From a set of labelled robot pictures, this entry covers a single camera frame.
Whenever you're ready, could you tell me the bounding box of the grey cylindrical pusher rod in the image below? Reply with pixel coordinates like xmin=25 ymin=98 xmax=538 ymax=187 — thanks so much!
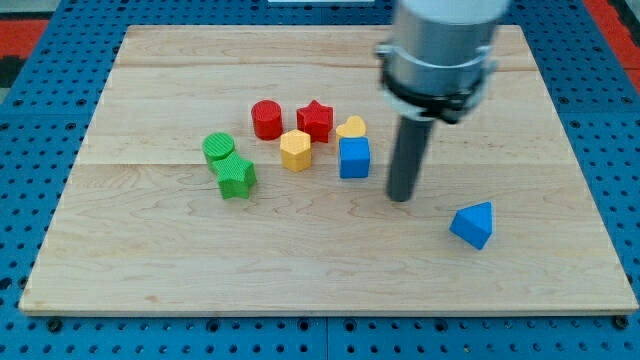
xmin=386 ymin=116 xmax=433 ymax=202

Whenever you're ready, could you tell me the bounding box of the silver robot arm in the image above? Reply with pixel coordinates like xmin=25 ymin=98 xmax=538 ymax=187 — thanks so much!
xmin=375 ymin=0 xmax=510 ymax=202

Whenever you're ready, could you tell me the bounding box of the yellow heart block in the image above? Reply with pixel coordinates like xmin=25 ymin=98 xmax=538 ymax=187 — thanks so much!
xmin=335 ymin=115 xmax=367 ymax=142

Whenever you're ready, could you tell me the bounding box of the blue cube block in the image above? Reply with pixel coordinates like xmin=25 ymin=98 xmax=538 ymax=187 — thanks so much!
xmin=339 ymin=137 xmax=371 ymax=179

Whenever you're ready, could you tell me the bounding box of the blue triangle block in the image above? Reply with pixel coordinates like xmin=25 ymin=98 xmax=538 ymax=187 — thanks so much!
xmin=449 ymin=202 xmax=494 ymax=250

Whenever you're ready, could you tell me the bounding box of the red star block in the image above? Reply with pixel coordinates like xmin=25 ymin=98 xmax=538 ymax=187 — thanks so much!
xmin=296 ymin=100 xmax=334 ymax=143

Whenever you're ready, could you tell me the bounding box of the yellow hexagon block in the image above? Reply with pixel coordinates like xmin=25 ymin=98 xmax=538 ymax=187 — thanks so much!
xmin=280 ymin=130 xmax=312 ymax=172

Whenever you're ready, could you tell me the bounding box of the red cylinder block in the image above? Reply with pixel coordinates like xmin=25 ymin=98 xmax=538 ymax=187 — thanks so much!
xmin=251 ymin=100 xmax=283 ymax=140

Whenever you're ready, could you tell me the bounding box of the wooden board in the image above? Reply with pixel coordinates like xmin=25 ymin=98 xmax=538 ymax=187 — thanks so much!
xmin=19 ymin=25 xmax=638 ymax=317

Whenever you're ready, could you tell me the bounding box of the green star block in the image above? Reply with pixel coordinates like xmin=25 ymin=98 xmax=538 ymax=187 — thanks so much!
xmin=213 ymin=152 xmax=257 ymax=199

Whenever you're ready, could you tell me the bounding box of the green cylinder block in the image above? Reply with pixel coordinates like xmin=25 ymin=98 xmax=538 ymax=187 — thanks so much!
xmin=201 ymin=132 xmax=235 ymax=173

